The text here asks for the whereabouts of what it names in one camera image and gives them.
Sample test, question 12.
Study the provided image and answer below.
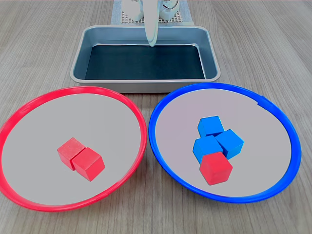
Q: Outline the red cube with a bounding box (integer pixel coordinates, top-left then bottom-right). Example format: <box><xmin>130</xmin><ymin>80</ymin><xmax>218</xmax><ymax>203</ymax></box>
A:
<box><xmin>71</xmin><ymin>146</ymin><xmax>106</xmax><ymax>182</ymax></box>
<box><xmin>57</xmin><ymin>137</ymin><xmax>87</xmax><ymax>172</ymax></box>
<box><xmin>199</xmin><ymin>151</ymin><xmax>234</xmax><ymax>187</ymax></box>

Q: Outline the blue-rimmed white plate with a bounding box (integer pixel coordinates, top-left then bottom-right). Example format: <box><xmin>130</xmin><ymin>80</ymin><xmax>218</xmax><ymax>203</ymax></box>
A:
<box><xmin>148</xmin><ymin>82</ymin><xmax>303</xmax><ymax>204</ymax></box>

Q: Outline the blue cube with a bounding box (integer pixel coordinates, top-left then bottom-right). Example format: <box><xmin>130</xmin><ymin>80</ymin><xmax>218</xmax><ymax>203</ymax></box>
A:
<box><xmin>197</xmin><ymin>115</ymin><xmax>226</xmax><ymax>138</ymax></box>
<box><xmin>192</xmin><ymin>135</ymin><xmax>224</xmax><ymax>165</ymax></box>
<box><xmin>214</xmin><ymin>129</ymin><xmax>245</xmax><ymax>160</ymax></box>

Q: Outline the steel tray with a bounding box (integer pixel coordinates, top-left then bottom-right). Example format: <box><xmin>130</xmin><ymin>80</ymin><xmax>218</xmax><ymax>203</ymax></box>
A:
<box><xmin>70</xmin><ymin>25</ymin><xmax>221</xmax><ymax>94</ymax></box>

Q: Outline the black tray mat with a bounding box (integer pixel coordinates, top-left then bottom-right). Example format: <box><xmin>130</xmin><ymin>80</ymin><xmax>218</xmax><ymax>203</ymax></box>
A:
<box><xmin>84</xmin><ymin>43</ymin><xmax>206</xmax><ymax>81</ymax></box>

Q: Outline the red-rimmed white plate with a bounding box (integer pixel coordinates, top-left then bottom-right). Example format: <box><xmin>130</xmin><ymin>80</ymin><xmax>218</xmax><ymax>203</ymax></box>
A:
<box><xmin>0</xmin><ymin>85</ymin><xmax>148</xmax><ymax>213</ymax></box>

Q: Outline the pale perforated base plate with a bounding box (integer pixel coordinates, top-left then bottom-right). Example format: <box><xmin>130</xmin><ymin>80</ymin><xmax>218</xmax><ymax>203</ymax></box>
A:
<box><xmin>110</xmin><ymin>0</ymin><xmax>195</xmax><ymax>26</ymax></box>

